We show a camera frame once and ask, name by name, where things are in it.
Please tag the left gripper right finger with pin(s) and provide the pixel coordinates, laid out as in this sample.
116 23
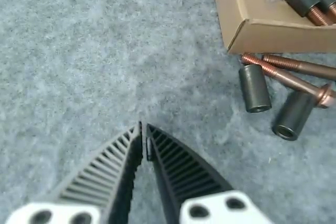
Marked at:
181 166

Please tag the cardboard box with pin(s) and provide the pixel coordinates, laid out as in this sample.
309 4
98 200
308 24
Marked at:
249 11

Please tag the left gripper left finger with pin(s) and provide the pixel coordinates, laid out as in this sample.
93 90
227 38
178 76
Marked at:
115 171

